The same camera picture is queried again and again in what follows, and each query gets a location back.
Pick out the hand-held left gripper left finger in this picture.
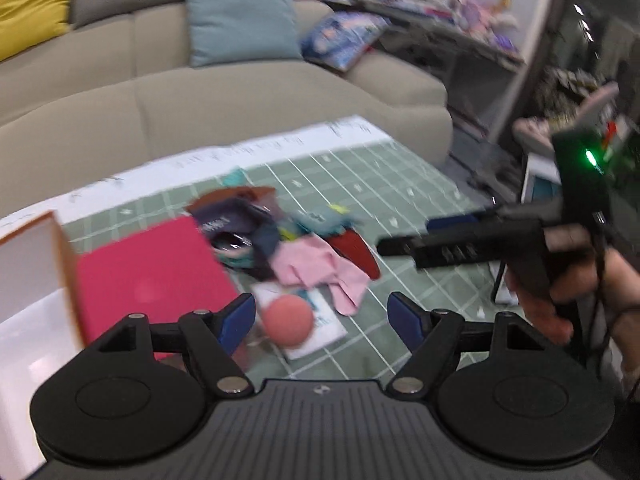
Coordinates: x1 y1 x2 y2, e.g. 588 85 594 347
86 292 257 397

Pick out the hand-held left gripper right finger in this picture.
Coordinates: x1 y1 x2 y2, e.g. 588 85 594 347
387 291 551 395

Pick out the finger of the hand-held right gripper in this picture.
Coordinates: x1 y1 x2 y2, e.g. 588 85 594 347
425 207 503 233
376 230 506 270

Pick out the pink ball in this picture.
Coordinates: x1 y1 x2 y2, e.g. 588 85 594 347
262 295 316 350

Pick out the white tissue packet teal label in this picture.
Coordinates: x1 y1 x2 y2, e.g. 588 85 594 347
250 280 349 361

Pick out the red box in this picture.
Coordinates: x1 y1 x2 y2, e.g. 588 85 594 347
75 215 241 362

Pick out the person's right hand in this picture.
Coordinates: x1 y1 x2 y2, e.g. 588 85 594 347
505 250 640 376

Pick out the white and teal box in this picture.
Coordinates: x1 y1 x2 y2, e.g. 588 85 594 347
520 152 564 207

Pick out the teal plush toy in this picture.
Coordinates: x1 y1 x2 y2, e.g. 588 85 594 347
210 167 276 281

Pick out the pink slipper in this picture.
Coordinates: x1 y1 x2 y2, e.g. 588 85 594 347
512 84 621 152

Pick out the dark red felt piece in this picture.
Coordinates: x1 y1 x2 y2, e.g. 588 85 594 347
327 229 381 281

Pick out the pink cloth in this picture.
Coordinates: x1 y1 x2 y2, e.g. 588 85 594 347
270 237 371 317

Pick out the dark navy cloth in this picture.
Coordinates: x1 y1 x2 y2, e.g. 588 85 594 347
192 199 281 281

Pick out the green grid mat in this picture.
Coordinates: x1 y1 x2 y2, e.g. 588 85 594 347
0 115 507 382

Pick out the brown felt piece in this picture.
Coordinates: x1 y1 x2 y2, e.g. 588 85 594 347
186 186 277 212

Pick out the grey teal cloth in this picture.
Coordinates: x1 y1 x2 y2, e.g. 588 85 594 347
287 204 362 237

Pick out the grey side table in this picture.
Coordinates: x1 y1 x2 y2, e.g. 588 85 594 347
380 10 526 153

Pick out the orange and white cardboard box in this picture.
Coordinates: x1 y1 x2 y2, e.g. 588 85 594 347
0 210 89 480

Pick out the blue printed plastic package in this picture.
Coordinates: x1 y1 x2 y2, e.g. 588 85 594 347
299 10 392 72

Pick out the beige sofa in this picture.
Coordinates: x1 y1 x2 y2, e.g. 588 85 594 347
0 0 454 213

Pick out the light blue pillow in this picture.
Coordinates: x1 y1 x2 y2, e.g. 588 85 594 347
184 0 304 68

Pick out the yellow pillow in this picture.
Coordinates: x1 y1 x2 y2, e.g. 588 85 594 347
0 0 76 62

